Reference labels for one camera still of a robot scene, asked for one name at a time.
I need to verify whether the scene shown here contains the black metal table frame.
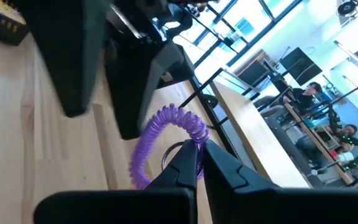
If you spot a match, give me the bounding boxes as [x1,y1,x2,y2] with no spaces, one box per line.
[163,73,245,162]

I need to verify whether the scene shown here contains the black plastic mesh basket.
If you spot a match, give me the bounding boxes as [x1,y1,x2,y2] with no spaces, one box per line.
[0,0,30,47]

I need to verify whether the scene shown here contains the large window with dark frame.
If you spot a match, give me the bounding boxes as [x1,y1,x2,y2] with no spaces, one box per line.
[172,0,304,68]

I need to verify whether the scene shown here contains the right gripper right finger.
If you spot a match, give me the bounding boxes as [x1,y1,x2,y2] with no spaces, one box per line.
[203,139,358,224]

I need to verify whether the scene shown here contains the black round ceiling device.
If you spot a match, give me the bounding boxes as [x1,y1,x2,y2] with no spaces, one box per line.
[336,0,358,16]

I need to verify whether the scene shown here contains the purple spiral coil keychain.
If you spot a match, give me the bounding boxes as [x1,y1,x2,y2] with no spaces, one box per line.
[129,103,210,190]

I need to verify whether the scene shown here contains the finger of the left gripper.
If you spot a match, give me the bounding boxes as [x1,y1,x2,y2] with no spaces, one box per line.
[20,0,111,118]
[104,42,196,141]

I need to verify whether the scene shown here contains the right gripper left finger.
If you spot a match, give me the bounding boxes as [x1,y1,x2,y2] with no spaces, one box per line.
[33,139,199,224]

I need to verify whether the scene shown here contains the person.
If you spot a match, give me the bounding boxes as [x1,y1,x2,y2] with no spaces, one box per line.
[283,81,324,114]
[295,123,358,162]

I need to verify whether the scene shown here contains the black monitor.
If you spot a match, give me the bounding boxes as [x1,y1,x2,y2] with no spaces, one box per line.
[237,60,270,88]
[280,46,323,86]

